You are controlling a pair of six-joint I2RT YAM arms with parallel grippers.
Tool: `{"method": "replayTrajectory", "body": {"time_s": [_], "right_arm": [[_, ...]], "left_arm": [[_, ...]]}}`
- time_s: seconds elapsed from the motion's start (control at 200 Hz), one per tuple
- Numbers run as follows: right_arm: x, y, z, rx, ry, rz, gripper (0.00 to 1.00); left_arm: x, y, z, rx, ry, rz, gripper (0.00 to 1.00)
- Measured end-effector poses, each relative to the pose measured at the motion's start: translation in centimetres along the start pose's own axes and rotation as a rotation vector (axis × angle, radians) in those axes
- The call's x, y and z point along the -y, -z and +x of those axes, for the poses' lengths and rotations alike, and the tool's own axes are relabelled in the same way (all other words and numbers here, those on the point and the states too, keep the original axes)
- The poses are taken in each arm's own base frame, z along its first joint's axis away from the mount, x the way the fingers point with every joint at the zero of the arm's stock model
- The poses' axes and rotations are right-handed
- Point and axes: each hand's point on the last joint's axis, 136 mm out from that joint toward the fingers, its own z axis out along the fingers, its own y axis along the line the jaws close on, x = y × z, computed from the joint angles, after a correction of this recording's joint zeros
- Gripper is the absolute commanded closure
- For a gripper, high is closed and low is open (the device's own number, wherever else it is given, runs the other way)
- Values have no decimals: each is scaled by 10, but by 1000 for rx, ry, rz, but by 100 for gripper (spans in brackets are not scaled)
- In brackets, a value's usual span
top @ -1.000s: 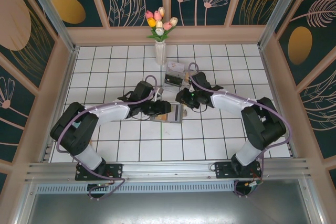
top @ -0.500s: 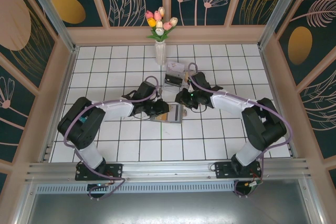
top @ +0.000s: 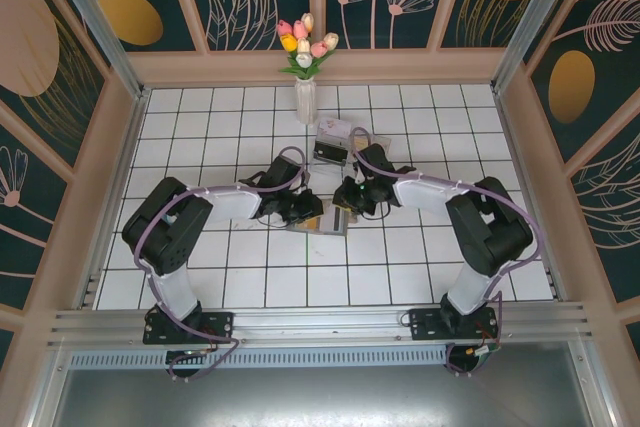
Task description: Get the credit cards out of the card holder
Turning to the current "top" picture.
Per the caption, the clear acrylic card stand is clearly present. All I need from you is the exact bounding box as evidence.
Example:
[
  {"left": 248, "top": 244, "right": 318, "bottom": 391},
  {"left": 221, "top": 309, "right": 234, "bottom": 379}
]
[{"left": 308, "top": 116, "right": 392, "bottom": 181}]

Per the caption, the white floral print card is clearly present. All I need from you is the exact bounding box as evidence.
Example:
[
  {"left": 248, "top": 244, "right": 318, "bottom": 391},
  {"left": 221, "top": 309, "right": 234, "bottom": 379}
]
[{"left": 317, "top": 116, "right": 354, "bottom": 143}]

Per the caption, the white ribbed vase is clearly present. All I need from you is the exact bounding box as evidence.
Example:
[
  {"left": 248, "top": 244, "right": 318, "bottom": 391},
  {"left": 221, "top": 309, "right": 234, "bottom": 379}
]
[{"left": 294, "top": 77, "right": 318, "bottom": 126}]

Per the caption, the grey metal panel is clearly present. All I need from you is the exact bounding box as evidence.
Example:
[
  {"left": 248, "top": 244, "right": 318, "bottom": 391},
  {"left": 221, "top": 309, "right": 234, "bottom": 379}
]
[{"left": 49, "top": 366, "right": 601, "bottom": 427}]

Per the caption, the green circuit board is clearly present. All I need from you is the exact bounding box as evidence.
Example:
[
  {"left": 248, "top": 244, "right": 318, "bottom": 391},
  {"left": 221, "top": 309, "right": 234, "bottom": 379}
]
[{"left": 469, "top": 344, "right": 501, "bottom": 363}]

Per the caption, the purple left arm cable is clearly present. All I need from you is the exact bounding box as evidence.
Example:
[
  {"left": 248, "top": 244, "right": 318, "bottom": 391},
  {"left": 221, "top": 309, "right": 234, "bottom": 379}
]
[{"left": 132, "top": 145, "right": 309, "bottom": 383}]

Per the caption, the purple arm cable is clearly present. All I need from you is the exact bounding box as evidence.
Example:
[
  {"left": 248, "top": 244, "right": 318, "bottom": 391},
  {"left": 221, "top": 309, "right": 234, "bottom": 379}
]
[
  {"left": 349, "top": 126, "right": 546, "bottom": 378},
  {"left": 132, "top": 145, "right": 309, "bottom": 383}
]

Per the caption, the aluminium front rail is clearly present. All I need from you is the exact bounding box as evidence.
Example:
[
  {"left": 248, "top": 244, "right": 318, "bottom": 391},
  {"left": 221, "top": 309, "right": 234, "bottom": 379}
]
[{"left": 47, "top": 300, "right": 599, "bottom": 351}]

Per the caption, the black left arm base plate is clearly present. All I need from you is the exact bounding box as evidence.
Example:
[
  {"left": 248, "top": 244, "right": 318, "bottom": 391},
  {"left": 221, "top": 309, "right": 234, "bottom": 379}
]
[{"left": 143, "top": 310, "right": 236, "bottom": 347}]

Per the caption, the perforated metal cable tray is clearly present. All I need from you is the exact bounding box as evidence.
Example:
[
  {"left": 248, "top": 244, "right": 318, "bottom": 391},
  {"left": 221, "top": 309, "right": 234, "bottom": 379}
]
[{"left": 67, "top": 349, "right": 451, "bottom": 369}]

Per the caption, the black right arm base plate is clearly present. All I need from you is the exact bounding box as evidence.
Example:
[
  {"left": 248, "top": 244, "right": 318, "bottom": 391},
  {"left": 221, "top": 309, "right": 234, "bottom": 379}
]
[{"left": 408, "top": 307, "right": 501, "bottom": 343}]

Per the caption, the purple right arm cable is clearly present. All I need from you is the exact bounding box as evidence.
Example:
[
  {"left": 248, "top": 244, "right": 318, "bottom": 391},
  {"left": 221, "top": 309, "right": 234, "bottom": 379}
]
[{"left": 349, "top": 126, "right": 546, "bottom": 378}]

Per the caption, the aluminium corner post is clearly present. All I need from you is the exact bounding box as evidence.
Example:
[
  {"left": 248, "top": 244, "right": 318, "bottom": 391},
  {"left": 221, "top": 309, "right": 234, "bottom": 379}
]
[
  {"left": 39, "top": 0, "right": 151, "bottom": 101},
  {"left": 492, "top": 0, "right": 571, "bottom": 93}
]

